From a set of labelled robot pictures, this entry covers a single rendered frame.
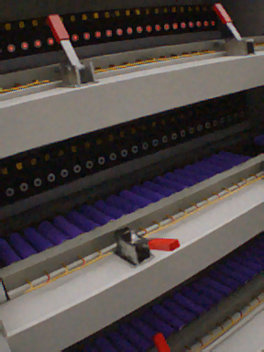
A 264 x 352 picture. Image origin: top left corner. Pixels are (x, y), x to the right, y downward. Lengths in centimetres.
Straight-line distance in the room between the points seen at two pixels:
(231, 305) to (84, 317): 27
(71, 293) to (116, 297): 5
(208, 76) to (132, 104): 12
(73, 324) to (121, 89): 24
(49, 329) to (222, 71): 36
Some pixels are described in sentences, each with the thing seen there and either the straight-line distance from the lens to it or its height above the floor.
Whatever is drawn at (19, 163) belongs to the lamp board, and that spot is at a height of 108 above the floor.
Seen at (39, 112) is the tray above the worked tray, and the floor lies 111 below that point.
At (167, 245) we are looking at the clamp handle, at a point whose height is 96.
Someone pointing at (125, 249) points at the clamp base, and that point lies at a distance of 40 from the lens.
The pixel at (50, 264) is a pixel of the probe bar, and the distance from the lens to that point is 40.
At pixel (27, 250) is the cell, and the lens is 42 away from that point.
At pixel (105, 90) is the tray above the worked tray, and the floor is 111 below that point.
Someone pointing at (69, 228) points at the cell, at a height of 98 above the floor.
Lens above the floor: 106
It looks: 5 degrees down
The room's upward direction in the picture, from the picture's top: 18 degrees counter-clockwise
